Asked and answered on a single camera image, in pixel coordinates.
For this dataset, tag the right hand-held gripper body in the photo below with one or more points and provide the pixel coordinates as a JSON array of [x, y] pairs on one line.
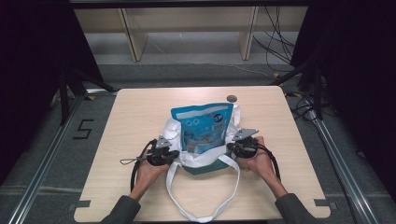
[[246, 144]]

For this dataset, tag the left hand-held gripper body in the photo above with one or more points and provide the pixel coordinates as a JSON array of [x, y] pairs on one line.
[[159, 152]]

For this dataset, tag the white tote bag coloured blobs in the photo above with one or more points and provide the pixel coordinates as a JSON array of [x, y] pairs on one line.
[[202, 168]]

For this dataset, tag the blue snack packet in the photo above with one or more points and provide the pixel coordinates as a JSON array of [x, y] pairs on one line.
[[202, 129]]

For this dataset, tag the person's left hand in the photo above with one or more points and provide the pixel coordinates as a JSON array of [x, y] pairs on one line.
[[149, 175]]

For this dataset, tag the person's right hand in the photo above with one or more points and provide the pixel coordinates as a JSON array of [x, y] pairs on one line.
[[261, 165]]

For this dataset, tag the round dark table grommet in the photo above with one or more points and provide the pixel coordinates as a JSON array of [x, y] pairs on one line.
[[231, 99]]

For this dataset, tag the black metal stand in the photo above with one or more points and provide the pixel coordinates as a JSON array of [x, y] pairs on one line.
[[308, 81], [71, 90]]

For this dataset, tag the light wooden bench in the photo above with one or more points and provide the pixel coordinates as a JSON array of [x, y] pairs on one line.
[[190, 28]]

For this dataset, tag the aluminium floor rail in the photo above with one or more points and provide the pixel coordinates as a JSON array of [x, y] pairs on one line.
[[46, 161], [339, 168]]

